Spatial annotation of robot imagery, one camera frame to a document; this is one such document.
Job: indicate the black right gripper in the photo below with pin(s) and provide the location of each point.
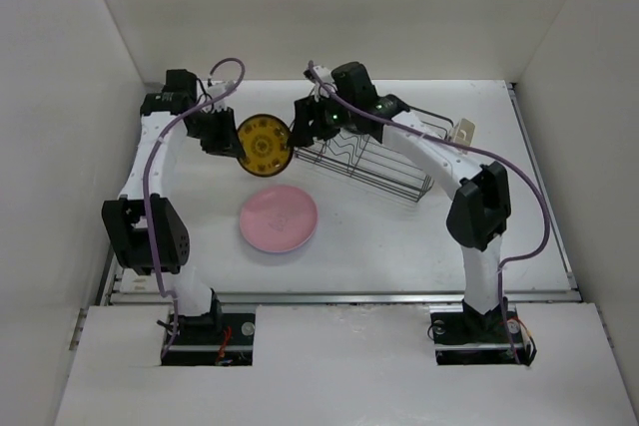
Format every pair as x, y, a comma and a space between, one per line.
306, 110

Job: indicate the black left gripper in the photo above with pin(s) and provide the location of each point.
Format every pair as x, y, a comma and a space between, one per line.
227, 142

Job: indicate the yellow patterned small plate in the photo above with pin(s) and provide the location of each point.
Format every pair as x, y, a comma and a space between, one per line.
265, 140

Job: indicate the grey wire dish rack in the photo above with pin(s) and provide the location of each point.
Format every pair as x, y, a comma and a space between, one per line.
356, 156

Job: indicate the pink plate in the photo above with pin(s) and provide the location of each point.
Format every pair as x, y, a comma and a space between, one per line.
278, 219

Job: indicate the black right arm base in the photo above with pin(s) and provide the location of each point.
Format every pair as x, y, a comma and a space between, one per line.
462, 338

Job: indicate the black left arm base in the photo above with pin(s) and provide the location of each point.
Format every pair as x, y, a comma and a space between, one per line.
215, 338

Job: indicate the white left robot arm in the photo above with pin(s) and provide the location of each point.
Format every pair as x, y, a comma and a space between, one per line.
146, 233

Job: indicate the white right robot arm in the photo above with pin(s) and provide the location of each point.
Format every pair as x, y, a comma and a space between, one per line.
361, 244

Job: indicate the beige cutlery holder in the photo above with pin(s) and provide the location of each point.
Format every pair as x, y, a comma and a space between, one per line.
462, 132

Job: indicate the white front cover board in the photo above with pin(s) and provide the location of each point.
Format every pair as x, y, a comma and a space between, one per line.
332, 365

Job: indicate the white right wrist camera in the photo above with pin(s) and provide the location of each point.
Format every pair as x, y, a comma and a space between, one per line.
319, 75

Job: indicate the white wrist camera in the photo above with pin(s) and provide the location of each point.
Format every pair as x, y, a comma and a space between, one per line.
219, 90
319, 75

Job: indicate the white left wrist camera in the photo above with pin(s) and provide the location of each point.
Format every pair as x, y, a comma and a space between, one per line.
219, 90

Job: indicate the aluminium side rail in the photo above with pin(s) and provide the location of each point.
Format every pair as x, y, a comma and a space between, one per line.
104, 150

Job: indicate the aluminium table edge rail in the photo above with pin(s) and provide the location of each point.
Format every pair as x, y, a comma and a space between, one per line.
118, 297

